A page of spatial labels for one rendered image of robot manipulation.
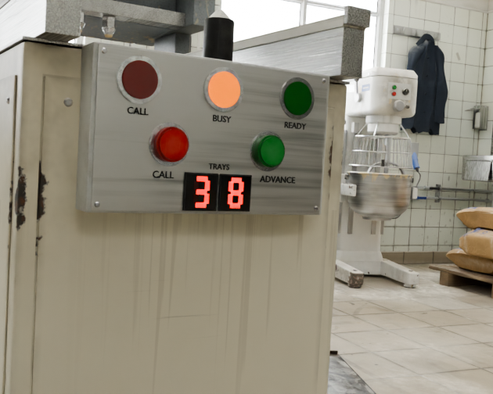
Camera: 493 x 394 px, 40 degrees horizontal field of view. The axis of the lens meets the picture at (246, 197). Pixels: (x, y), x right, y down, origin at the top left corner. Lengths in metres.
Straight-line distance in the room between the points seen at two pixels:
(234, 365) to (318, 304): 0.11
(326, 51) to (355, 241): 4.01
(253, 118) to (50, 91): 0.18
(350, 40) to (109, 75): 0.26
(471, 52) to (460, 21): 0.27
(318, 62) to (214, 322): 0.29
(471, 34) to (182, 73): 5.47
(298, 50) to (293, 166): 0.15
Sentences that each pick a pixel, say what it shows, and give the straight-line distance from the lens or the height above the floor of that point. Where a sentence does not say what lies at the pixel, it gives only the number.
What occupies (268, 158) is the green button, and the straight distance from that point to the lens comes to 0.62.
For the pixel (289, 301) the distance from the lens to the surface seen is 0.71.
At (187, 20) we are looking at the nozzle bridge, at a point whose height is 1.03.
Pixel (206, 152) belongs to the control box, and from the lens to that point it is 0.60.
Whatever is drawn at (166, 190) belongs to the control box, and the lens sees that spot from 0.59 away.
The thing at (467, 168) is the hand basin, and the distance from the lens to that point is 5.54.
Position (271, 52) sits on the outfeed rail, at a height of 0.88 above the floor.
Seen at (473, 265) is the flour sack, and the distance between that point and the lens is 4.66.
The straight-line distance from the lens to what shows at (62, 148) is 0.59.
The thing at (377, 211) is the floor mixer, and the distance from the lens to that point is 4.33.
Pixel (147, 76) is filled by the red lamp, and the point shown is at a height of 0.82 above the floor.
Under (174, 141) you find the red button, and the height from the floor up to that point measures 0.76.
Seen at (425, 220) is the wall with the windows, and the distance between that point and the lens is 5.69.
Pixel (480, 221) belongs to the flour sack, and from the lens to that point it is 4.64.
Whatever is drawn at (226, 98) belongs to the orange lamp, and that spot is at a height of 0.80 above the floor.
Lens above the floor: 0.75
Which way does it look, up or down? 3 degrees down
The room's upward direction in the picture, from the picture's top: 3 degrees clockwise
